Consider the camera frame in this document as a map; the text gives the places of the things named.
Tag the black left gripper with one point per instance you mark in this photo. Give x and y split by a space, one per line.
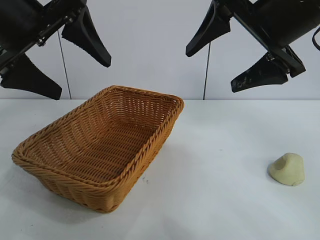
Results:
22 22

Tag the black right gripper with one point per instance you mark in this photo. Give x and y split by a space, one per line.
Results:
280 22

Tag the tan woven wicker basket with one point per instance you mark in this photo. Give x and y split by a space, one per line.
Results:
100 150

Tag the pale yellow egg yolk pastry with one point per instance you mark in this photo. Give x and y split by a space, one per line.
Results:
287 171

